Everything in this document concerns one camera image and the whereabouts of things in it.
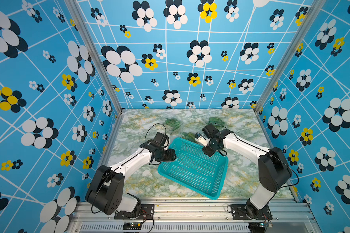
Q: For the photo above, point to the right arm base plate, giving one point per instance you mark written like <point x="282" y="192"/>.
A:
<point x="243" y="212"/>

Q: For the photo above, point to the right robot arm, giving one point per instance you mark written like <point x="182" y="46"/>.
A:
<point x="273" y="168"/>

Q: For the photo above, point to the frame post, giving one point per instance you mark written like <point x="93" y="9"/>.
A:
<point x="314" y="11"/>
<point x="87" y="39"/>

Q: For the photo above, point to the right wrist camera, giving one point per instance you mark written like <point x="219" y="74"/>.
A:
<point x="201" y="139"/>

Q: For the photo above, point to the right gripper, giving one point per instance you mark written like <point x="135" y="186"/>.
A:
<point x="208" y="153"/>

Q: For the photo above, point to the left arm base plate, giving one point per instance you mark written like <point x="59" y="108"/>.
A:
<point x="145" y="211"/>

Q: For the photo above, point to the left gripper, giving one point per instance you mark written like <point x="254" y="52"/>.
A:
<point x="171" y="156"/>

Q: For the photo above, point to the teal plastic basket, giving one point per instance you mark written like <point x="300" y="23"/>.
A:
<point x="195" y="170"/>

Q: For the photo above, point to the right circuit board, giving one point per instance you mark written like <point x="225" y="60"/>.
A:
<point x="259" y="227"/>

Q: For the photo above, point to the left frame post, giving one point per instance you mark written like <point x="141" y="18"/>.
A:
<point x="87" y="39"/>

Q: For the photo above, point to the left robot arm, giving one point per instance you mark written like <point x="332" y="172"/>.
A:
<point x="106" y="190"/>

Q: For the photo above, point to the left circuit board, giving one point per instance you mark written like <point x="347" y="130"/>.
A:
<point x="132" y="226"/>

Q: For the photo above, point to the aluminium front rail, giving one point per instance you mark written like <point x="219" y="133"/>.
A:
<point x="199" y="215"/>

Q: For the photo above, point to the right frame post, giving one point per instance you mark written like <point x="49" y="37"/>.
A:
<point x="314" y="11"/>

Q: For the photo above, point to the circuit board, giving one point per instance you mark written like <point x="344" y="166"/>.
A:
<point x="132" y="226"/>
<point x="259" y="227"/>

